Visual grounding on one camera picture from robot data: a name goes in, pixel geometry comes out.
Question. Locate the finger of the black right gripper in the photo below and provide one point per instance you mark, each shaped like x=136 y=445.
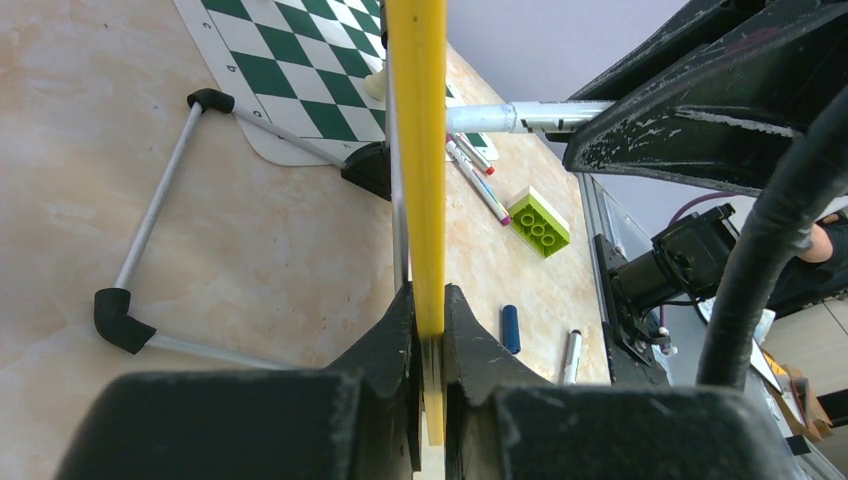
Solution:
x=724 y=116
x=695 y=25

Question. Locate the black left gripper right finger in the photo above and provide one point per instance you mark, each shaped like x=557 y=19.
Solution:
x=504 y=421

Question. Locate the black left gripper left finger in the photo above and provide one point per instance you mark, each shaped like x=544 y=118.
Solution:
x=357 y=418

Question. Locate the blue marker cap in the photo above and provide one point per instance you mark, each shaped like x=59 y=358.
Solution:
x=510 y=332

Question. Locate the blue capped marker pen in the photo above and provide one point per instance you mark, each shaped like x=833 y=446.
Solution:
x=524 y=117

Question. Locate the yellow framed whiteboard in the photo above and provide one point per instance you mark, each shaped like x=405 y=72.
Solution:
x=417 y=50

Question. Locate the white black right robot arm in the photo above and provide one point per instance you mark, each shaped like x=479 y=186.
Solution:
x=688 y=257

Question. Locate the black capped marker pen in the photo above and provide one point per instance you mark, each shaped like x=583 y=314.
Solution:
x=571 y=357

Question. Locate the green white toy brick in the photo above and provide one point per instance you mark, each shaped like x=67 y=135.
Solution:
x=536 y=221

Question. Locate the purple capped marker pen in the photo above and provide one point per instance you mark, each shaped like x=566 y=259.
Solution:
x=480 y=186

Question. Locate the red capped marker pen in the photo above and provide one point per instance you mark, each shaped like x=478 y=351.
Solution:
x=480 y=161

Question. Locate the cream chess pawn right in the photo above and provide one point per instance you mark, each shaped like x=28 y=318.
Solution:
x=376 y=85

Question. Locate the green white chess mat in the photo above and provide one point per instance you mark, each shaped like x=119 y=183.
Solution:
x=299 y=65

